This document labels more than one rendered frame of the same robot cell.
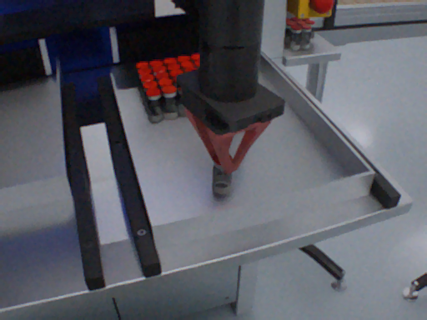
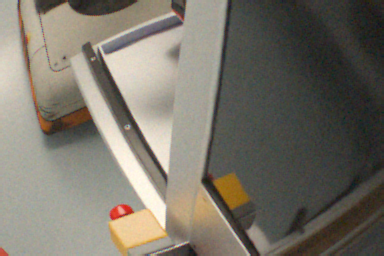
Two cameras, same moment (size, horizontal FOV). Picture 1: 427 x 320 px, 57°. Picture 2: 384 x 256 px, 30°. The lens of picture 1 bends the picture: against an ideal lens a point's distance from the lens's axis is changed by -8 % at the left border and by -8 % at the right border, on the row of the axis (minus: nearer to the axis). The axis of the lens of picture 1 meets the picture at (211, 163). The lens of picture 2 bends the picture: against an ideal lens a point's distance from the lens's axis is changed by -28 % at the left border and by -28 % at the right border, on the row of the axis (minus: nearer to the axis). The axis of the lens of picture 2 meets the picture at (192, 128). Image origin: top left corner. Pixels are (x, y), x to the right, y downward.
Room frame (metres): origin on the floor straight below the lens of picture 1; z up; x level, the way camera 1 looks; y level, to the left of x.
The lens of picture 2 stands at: (1.29, -0.28, 2.14)
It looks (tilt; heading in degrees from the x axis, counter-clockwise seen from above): 58 degrees down; 163
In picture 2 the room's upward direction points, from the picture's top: 7 degrees clockwise
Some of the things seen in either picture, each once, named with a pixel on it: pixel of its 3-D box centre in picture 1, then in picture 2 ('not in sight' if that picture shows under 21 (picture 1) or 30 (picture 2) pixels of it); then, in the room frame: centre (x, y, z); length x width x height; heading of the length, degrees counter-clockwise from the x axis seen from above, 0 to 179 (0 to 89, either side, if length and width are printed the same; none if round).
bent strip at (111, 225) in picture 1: (102, 179); not in sight; (0.35, 0.12, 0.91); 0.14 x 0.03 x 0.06; 18
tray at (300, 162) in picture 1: (221, 124); (211, 92); (0.48, -0.01, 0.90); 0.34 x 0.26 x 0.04; 18
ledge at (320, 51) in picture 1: (298, 45); not in sight; (0.82, -0.18, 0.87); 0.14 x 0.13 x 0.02; 19
